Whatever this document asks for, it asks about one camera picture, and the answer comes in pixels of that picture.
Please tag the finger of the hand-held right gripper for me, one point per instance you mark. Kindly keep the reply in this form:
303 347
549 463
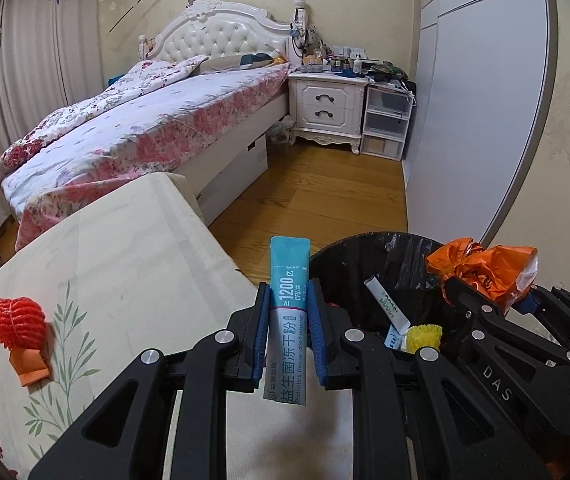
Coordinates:
470 310
530 302

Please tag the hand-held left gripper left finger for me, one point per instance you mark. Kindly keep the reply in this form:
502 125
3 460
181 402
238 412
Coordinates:
262 330

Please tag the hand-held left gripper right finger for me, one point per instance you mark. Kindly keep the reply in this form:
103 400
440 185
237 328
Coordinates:
316 340

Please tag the orange plastic wrapper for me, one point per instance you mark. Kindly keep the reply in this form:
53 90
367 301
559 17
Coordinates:
495 265

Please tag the yellow foam fruit net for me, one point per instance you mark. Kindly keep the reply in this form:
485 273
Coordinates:
422 337

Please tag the blue white powder sachet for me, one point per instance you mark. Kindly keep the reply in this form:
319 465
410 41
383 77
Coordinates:
387 302
287 280

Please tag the black lined waste bin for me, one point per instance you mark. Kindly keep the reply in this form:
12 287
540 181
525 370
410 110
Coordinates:
355 275

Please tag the floral printed tablecloth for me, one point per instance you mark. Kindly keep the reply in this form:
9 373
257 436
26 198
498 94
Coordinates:
115 260

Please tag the white under-bed box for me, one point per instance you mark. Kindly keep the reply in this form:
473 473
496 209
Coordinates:
245 165

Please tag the clear plastic bag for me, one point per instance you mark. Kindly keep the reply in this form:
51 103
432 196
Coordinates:
281 132

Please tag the grey sliding wardrobe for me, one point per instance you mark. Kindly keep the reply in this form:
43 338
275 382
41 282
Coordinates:
475 110

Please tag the clear plastic drawer unit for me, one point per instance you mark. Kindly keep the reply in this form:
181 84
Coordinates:
385 120

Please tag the pink floral bed sheet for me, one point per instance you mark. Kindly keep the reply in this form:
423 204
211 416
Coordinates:
165 130

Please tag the white nightstand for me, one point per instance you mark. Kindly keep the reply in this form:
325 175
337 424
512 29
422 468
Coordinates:
325 105

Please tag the orange paper piece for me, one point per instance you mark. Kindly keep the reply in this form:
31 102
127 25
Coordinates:
30 367

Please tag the red foam fruit net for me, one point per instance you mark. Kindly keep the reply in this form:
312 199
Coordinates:
17 322

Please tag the white pillow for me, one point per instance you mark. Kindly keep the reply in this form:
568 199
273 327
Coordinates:
225 62

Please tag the pile of small bottles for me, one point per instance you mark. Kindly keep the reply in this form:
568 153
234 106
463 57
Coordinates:
345 62

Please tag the floral quilt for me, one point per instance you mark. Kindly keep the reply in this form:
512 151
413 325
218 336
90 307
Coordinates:
130 85

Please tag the white tufted bed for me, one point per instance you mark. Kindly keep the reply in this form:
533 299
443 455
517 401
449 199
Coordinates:
215 35

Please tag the beige curtain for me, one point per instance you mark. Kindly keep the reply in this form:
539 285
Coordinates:
30 60

